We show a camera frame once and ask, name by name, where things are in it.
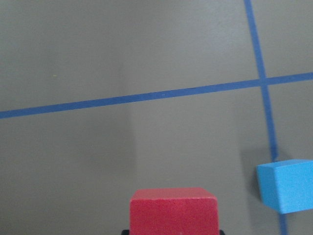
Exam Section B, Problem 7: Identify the blue block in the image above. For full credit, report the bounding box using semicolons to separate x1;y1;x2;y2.
256;159;313;214

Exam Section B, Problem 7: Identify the red block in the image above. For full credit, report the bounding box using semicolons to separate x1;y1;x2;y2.
129;188;220;235

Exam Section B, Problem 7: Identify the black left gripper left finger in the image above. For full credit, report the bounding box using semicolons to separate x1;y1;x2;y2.
121;230;130;235

